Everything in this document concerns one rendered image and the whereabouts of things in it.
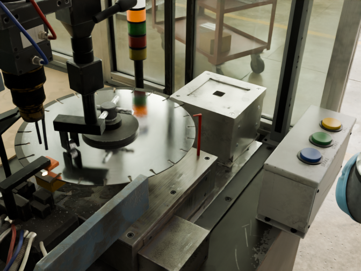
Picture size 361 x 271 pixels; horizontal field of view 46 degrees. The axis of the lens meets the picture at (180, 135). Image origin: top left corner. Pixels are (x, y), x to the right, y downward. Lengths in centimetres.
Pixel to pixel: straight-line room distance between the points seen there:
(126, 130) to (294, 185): 34
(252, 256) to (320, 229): 120
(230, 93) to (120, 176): 46
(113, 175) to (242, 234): 32
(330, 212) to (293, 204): 127
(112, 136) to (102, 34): 65
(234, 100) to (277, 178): 27
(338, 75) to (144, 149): 51
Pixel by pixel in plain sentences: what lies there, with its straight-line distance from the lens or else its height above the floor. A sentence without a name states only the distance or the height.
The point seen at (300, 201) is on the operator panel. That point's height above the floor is 84.
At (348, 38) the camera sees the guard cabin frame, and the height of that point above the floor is 106.
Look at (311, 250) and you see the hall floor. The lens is 195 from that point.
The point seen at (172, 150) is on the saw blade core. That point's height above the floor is 95.
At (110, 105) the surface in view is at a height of 100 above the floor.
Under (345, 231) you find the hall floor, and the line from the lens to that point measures 207.
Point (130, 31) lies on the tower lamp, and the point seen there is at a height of 104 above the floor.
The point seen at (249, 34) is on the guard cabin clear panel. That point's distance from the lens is 112.
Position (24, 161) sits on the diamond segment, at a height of 95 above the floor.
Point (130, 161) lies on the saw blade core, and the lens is 74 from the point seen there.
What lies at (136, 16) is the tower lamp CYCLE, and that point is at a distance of 103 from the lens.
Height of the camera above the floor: 140
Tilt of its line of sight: 34 degrees down
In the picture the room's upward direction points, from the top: 1 degrees clockwise
